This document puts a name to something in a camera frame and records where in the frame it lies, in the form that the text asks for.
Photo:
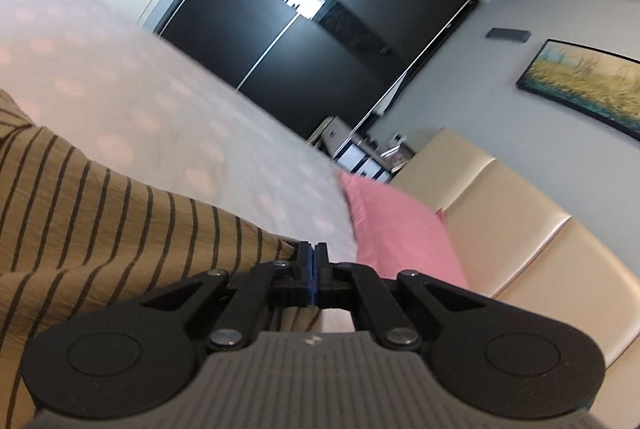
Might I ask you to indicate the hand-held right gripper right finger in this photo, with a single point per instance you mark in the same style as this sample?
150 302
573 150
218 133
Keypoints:
324 266

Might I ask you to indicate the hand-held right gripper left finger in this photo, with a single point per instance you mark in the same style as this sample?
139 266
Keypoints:
302 259

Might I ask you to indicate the framed landscape painting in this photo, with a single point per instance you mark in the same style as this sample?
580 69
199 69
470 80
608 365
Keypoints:
585 81

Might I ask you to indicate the polka-dot bed sheet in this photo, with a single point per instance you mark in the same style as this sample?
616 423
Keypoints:
150 84

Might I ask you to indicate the tan striped button shirt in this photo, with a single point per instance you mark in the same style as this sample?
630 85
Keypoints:
100 229

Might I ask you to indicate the pink pillow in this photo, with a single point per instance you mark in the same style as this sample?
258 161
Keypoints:
400 234

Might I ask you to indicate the white shelf unit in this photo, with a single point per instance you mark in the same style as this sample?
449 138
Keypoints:
350 154

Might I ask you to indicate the beige padded headboard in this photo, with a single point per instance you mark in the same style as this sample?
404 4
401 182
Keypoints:
525 234

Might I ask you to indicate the grey wall device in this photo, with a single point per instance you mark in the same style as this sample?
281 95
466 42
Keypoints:
509 34

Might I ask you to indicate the black sliding wardrobe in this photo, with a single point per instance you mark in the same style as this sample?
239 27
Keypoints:
300 59

